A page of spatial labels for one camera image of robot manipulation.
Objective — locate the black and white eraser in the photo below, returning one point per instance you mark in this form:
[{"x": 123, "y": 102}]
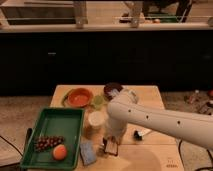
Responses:
[{"x": 138, "y": 135}]

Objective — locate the dark brown bowl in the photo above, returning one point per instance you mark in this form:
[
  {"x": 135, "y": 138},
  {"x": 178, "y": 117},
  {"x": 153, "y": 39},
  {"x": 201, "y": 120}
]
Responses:
[{"x": 112, "y": 89}]

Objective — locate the orange fruit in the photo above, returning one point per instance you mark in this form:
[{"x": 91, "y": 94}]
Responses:
[{"x": 59, "y": 152}]

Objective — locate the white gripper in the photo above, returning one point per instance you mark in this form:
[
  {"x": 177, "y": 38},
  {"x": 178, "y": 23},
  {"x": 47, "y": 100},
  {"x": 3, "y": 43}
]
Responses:
[{"x": 113, "y": 129}]

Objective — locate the bunch of dark grapes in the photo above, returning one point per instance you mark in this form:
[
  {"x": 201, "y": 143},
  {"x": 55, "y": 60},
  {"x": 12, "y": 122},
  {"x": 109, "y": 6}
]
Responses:
[{"x": 43, "y": 143}]

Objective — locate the white cup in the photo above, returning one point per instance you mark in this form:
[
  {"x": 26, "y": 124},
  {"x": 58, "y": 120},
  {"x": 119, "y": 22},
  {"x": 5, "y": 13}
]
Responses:
[{"x": 96, "y": 119}]

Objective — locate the green plastic tray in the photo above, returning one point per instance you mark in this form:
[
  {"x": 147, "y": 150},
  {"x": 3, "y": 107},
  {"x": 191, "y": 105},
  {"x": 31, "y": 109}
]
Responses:
[{"x": 54, "y": 126}]

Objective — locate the blue sponge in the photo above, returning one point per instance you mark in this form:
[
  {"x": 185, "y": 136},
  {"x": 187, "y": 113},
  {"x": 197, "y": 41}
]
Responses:
[{"x": 87, "y": 153}]

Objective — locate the orange bowl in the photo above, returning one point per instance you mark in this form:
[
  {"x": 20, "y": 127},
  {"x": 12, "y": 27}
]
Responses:
[{"x": 79, "y": 97}]

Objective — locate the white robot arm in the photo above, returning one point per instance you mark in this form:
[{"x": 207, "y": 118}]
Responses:
[{"x": 191, "y": 127}]

